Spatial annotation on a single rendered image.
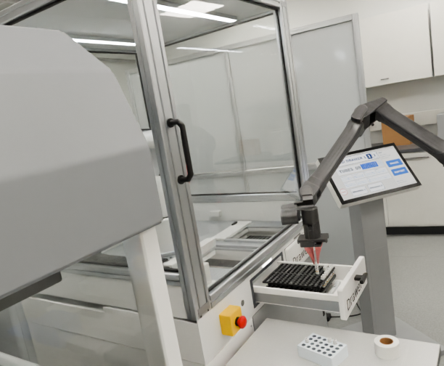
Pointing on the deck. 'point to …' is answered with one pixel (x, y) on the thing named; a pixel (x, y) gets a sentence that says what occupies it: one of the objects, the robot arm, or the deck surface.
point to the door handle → (183, 149)
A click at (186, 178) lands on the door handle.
